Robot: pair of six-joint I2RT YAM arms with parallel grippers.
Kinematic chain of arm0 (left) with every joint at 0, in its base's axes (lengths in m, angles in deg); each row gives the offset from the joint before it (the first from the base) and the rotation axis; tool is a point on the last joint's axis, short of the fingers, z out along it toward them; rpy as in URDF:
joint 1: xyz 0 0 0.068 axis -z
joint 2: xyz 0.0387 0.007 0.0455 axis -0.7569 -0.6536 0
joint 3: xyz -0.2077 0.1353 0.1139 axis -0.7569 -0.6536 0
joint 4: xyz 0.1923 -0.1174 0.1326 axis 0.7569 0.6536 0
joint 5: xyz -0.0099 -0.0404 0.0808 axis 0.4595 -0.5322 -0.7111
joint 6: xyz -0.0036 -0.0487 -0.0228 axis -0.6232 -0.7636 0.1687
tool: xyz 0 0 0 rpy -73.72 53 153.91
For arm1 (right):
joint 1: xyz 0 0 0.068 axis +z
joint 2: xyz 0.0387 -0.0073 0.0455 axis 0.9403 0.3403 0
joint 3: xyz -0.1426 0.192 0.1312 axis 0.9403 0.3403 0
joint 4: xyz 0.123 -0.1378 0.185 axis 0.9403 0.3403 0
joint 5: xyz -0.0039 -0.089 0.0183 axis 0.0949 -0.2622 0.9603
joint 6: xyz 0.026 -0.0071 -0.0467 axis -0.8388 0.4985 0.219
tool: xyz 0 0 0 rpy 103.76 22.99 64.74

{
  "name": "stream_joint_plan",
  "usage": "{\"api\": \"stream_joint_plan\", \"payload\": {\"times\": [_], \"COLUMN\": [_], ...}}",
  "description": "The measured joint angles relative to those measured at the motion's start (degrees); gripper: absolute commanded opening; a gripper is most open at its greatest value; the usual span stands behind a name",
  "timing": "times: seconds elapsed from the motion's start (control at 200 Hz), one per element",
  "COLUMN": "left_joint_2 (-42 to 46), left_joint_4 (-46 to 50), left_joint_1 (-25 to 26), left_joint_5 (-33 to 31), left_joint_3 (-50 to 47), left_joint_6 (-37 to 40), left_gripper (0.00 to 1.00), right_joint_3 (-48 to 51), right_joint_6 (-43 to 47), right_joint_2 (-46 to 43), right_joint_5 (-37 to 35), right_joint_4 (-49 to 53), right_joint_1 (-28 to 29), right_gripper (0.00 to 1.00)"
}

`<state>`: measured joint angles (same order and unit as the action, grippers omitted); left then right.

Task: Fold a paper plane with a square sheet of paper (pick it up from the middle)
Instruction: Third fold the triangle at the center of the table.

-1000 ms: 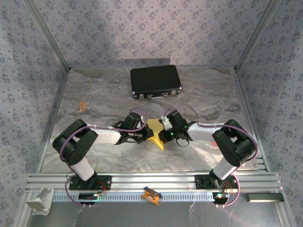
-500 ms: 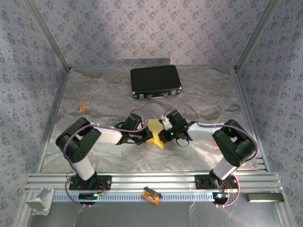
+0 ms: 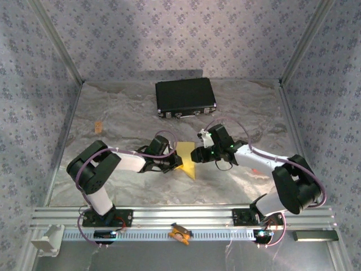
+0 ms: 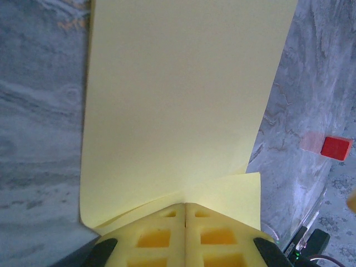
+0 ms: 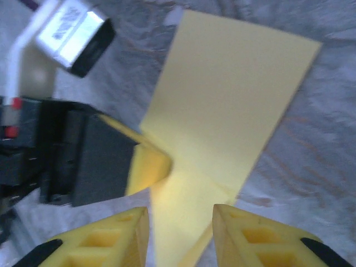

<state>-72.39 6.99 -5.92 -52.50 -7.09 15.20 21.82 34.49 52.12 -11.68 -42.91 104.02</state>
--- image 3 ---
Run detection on yellow square paper sheet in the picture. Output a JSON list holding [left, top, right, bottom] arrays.
[[174, 141, 197, 181]]

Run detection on black hard case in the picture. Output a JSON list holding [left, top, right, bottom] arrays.
[[155, 77, 217, 119]]

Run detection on small orange yellow gadget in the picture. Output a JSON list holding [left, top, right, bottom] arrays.
[[168, 222, 193, 246]]

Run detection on black controller board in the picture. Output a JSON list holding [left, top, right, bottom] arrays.
[[94, 230, 118, 241], [253, 229, 274, 241]]

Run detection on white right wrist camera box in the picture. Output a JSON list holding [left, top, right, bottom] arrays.
[[197, 128, 213, 148]]

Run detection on thin black right gripper cable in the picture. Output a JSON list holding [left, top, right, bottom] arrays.
[[214, 159, 234, 172]]

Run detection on aluminium side rail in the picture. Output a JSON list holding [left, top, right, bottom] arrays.
[[42, 83, 84, 207], [278, 84, 322, 204]]

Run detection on aluminium front rail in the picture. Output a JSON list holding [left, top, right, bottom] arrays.
[[30, 206, 338, 230]]

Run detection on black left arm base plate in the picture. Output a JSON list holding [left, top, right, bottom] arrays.
[[82, 208, 134, 228]]

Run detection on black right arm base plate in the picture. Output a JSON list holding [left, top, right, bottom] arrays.
[[232, 208, 284, 226]]

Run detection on slotted grey cable duct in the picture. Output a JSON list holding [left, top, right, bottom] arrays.
[[61, 229, 283, 242]]

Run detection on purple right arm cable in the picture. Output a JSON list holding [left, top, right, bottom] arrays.
[[205, 117, 328, 249]]

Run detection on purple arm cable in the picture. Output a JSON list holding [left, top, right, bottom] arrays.
[[205, 117, 328, 249], [76, 129, 179, 249]]

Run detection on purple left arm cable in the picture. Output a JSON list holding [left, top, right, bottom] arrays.
[[76, 129, 179, 249]]

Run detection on aluminium frame post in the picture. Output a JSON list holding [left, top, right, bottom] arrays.
[[279, 0, 336, 85], [28, 0, 85, 85]]

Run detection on white plastic bracket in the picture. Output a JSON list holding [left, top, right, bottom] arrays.
[[30, 224, 65, 257]]

